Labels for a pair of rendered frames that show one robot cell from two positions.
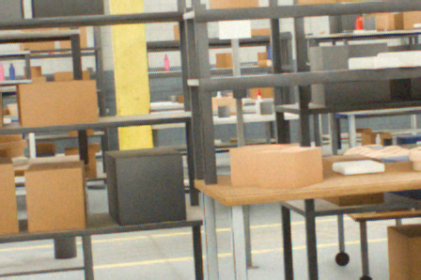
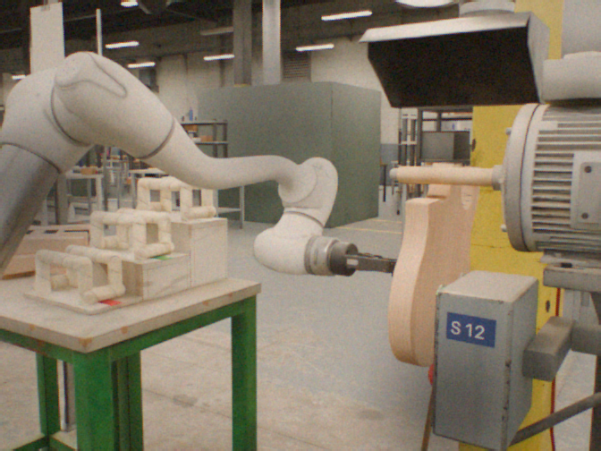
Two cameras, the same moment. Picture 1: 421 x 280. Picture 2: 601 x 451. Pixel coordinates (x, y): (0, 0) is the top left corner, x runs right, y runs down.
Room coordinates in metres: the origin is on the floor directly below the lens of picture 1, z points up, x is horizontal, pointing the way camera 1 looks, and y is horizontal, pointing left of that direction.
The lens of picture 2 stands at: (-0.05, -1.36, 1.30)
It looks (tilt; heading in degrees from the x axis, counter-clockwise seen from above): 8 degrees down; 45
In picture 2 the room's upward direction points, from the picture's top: straight up
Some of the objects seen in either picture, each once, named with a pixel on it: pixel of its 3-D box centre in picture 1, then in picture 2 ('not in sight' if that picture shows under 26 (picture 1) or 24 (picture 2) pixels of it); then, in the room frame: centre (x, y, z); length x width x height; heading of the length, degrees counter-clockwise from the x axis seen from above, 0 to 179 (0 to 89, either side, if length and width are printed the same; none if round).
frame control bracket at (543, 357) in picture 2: not in sight; (551, 345); (0.79, -1.05, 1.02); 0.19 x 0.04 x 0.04; 12
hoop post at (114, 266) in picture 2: not in sight; (114, 277); (0.62, -0.08, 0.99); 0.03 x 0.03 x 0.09
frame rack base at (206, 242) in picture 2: not in sight; (174, 247); (0.87, 0.05, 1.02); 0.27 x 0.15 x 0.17; 101
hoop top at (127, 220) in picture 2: not in sight; (117, 219); (0.68, 0.02, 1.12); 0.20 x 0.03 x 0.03; 100
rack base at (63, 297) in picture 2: not in sight; (81, 297); (0.57, 0.00, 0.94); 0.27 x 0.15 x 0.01; 101
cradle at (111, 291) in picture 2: not in sight; (104, 293); (0.58, -0.10, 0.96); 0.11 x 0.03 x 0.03; 11
